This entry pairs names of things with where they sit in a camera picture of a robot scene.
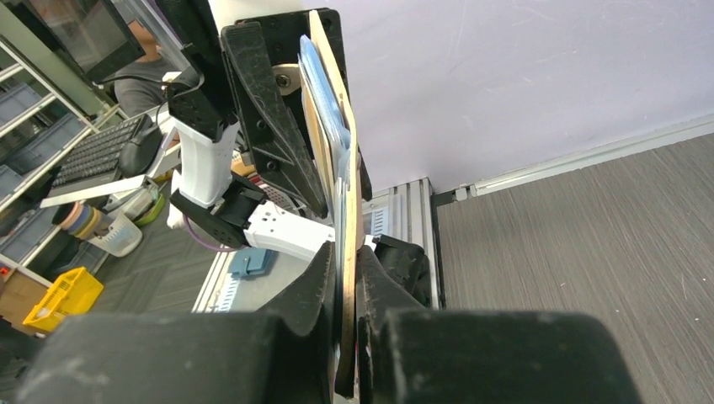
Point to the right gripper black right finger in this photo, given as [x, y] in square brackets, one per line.
[409, 353]

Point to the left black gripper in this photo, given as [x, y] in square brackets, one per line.
[270, 108]

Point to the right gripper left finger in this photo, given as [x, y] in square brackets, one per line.
[280, 353]

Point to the seated person grey shirt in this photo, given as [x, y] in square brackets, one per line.
[140, 88]

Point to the black computer keyboard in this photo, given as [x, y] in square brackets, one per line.
[96, 157]

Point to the yellow plastic crate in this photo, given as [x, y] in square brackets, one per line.
[72, 293]

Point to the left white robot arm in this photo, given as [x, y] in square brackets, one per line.
[201, 101]

